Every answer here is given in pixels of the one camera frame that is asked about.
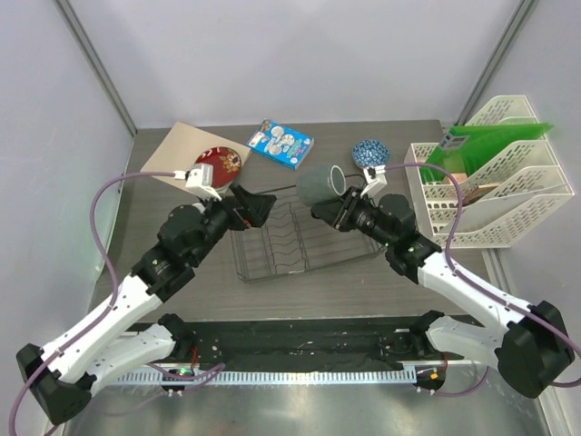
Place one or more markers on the beige board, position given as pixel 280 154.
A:
pixel 181 147

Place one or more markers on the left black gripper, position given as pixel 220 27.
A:
pixel 244 209

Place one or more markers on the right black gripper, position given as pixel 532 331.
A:
pixel 342 211

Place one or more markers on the dark red plate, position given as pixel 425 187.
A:
pixel 226 164

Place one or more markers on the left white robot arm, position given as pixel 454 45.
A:
pixel 65 374

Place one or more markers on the blue red patterned bowl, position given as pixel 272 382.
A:
pixel 370 153

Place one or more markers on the green plastic folder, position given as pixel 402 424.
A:
pixel 466 148

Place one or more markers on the brown items in organizer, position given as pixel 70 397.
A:
pixel 471 193

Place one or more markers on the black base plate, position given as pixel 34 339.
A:
pixel 317 345

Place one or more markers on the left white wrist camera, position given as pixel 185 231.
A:
pixel 198 181

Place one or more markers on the white slotted cable duct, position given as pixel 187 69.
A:
pixel 148 376

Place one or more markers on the black wire dish rack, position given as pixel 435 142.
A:
pixel 292 242

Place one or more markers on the white file organizer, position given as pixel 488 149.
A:
pixel 532 182

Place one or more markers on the blue picture box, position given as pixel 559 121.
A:
pixel 280 143

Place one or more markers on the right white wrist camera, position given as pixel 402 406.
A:
pixel 375 180

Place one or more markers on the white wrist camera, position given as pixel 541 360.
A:
pixel 198 181
pixel 375 180

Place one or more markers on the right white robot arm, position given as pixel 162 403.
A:
pixel 526 343

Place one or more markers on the grey mug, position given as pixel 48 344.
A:
pixel 321 184

